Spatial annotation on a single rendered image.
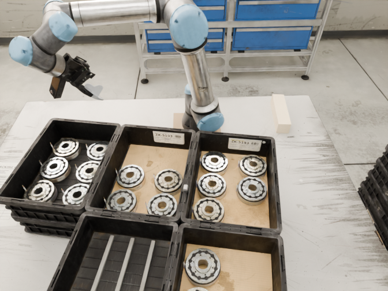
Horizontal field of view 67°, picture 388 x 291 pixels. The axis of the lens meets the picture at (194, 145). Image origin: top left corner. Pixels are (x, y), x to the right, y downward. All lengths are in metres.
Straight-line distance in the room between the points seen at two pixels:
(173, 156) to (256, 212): 0.39
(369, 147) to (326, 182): 1.39
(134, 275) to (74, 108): 1.06
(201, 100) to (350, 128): 1.88
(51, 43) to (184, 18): 0.39
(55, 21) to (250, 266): 0.90
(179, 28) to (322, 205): 0.86
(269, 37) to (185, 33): 2.05
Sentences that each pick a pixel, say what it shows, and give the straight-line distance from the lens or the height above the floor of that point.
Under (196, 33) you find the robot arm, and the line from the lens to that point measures 0.97.
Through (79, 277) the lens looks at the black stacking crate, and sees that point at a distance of 0.99.
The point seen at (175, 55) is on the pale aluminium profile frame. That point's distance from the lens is 2.91.
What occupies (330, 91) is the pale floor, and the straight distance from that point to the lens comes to 3.20.
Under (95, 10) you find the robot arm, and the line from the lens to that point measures 1.07.
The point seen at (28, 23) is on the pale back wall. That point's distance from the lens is 4.13.
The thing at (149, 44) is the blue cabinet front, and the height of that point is 0.40.
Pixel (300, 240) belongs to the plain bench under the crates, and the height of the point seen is 0.70.
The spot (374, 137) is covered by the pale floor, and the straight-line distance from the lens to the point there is 2.84.
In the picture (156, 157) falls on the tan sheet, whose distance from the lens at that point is 1.18.
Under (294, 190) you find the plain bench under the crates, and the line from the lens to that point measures 1.29.
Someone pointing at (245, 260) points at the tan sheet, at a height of 0.83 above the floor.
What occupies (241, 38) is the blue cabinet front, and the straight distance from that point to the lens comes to 2.90.
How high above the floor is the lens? 1.71
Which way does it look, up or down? 46 degrees down
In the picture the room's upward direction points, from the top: 1 degrees counter-clockwise
